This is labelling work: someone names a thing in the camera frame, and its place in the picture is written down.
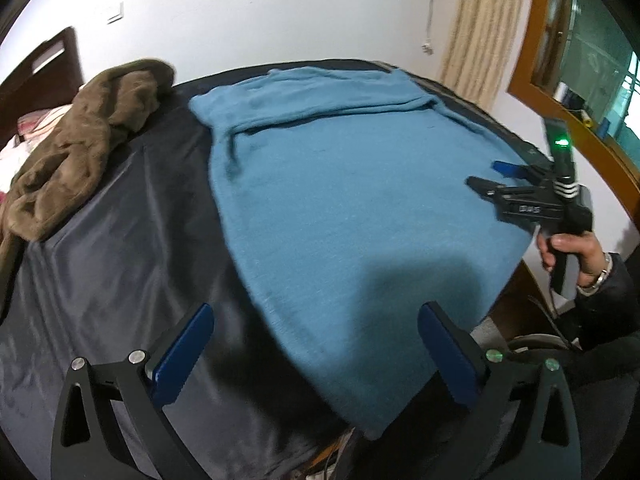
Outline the beige curtain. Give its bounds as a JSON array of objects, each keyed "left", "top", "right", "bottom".
[{"left": 439, "top": 0, "right": 536, "bottom": 121}]

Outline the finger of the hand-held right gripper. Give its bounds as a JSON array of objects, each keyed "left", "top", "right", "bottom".
[
  {"left": 466, "top": 176, "right": 541, "bottom": 208},
  {"left": 492, "top": 160, "right": 553, "bottom": 186}
]

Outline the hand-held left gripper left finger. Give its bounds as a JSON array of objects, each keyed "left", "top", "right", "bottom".
[{"left": 50, "top": 302, "right": 216, "bottom": 480}]

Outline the blue knit sweater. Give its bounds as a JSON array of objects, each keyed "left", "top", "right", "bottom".
[{"left": 189, "top": 67, "right": 538, "bottom": 441}]

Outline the brown fleece garment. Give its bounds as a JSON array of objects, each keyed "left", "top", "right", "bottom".
[{"left": 0, "top": 58, "right": 176, "bottom": 281}]

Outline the white wall cable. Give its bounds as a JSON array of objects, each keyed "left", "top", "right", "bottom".
[{"left": 421, "top": 0, "right": 443, "bottom": 57}]

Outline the person's right forearm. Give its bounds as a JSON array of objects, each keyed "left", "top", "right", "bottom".
[{"left": 560, "top": 252, "right": 640, "bottom": 351}]

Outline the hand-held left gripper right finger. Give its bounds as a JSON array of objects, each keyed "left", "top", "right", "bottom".
[{"left": 417, "top": 301, "right": 583, "bottom": 480}]

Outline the black table cloth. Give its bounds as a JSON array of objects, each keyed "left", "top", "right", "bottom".
[{"left": 0, "top": 58, "right": 543, "bottom": 480}]

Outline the silver wristwatch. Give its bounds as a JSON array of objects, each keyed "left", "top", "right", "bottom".
[{"left": 576, "top": 252, "right": 613, "bottom": 296}]

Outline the dark wooden headboard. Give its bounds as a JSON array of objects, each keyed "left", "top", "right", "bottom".
[{"left": 0, "top": 26, "right": 85, "bottom": 146}]

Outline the striped pink pillow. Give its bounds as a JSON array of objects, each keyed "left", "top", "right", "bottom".
[{"left": 15, "top": 105, "right": 76, "bottom": 141}]

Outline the person's right hand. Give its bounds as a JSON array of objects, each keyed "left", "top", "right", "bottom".
[{"left": 536, "top": 231, "right": 608, "bottom": 288}]

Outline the wooden window frame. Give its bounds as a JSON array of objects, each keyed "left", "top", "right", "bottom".
[{"left": 507, "top": 0, "right": 640, "bottom": 201}]

